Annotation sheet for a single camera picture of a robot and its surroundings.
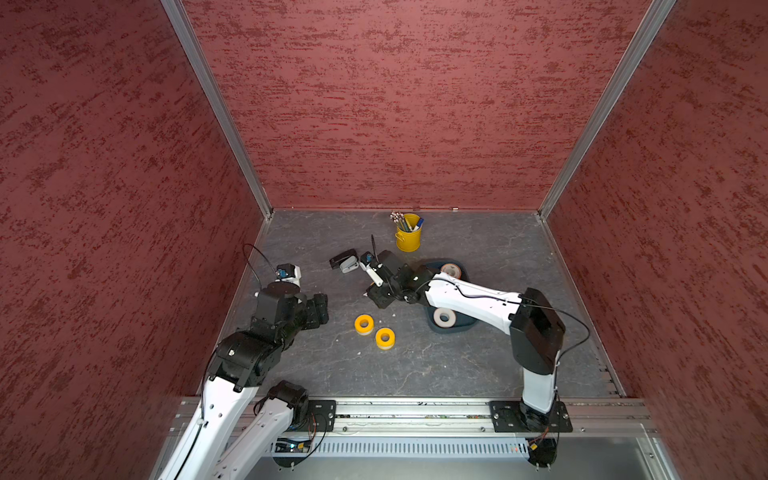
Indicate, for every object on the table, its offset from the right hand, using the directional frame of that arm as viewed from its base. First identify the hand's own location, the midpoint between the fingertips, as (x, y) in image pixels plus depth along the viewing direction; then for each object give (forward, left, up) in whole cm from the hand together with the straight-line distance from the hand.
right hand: (379, 291), depth 86 cm
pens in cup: (+24, -8, +5) cm, 25 cm away
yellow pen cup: (+23, -10, -6) cm, 26 cm away
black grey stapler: (+15, +12, -6) cm, 20 cm away
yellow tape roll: (-6, +5, -9) cm, 12 cm away
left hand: (-10, +16, +11) cm, 22 cm away
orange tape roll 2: (-7, -19, -8) cm, 22 cm away
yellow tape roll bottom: (-11, -1, -9) cm, 14 cm away
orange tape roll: (+11, -24, -6) cm, 27 cm away
